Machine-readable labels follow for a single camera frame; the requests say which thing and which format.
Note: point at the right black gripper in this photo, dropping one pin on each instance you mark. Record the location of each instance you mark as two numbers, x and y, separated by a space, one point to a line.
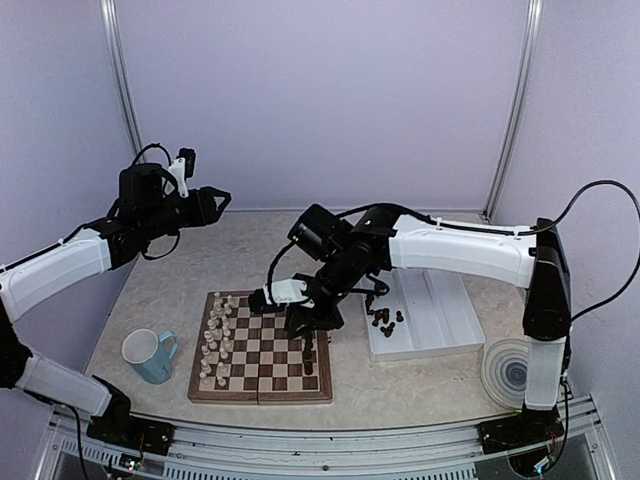
299 315

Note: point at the pile of dark chess pieces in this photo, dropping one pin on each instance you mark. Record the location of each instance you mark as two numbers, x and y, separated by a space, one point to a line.
381 318

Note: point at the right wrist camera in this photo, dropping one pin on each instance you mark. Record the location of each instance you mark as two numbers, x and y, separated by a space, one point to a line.
279 295

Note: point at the wooden chess board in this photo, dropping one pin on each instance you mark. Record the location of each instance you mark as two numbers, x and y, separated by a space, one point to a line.
267 367

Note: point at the light blue mug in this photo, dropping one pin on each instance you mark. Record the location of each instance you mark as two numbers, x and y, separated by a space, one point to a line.
150 354

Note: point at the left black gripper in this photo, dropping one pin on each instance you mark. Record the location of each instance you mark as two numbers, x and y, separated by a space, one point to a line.
204 210

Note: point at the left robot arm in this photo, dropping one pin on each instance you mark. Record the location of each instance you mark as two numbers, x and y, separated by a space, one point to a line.
152 202

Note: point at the white chess pieces row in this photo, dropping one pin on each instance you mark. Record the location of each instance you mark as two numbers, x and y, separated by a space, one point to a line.
216 343

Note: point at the aluminium corner post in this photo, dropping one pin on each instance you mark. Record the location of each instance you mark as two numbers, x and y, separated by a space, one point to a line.
116 51
525 66

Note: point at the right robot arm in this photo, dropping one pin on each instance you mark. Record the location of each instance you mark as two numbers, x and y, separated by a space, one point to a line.
422 267

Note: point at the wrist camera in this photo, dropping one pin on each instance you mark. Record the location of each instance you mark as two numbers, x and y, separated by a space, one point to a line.
279 295
182 168

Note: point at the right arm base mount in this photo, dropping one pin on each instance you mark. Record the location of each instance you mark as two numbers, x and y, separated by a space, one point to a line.
519 430

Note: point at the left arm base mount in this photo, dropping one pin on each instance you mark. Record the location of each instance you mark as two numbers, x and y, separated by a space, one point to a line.
134 433

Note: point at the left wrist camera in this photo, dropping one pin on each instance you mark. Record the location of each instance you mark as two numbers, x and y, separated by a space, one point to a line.
182 168

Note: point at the white plastic tray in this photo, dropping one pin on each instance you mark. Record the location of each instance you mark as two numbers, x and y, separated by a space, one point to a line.
431 313

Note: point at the aluminium front rail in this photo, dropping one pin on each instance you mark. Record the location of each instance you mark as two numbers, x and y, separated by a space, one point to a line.
200 451

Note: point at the grey spiral coaster plate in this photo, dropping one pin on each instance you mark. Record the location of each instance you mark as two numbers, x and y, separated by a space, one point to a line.
504 371

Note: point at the left aluminium corner post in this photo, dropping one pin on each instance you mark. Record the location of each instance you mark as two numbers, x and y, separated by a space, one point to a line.
116 51

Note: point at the right aluminium corner post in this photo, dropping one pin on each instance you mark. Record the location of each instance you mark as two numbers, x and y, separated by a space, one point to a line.
525 66

